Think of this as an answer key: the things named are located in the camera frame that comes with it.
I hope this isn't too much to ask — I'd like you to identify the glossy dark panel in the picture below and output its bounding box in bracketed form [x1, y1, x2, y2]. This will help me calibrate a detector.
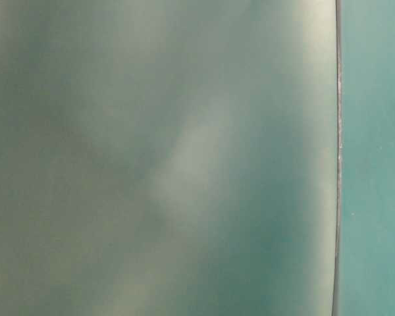
[0, 1, 337, 315]

